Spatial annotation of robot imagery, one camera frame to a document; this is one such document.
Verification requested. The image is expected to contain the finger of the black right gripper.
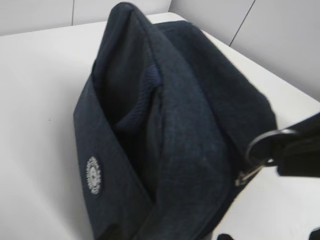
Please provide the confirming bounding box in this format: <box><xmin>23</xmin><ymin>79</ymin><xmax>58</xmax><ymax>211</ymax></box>
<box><xmin>275</xmin><ymin>116</ymin><xmax>320</xmax><ymax>178</ymax></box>

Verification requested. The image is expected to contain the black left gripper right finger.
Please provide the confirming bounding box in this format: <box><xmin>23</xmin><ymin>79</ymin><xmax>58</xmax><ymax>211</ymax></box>
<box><xmin>309</xmin><ymin>229</ymin><xmax>320</xmax><ymax>240</ymax></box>

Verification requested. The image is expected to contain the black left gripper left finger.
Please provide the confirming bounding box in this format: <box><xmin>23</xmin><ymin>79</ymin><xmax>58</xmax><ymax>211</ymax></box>
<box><xmin>217</xmin><ymin>233</ymin><xmax>234</xmax><ymax>240</ymax></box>

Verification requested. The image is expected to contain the dark navy fabric lunch bag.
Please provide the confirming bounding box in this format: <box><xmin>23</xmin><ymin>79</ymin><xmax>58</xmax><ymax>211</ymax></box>
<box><xmin>73</xmin><ymin>2</ymin><xmax>277</xmax><ymax>240</ymax></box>

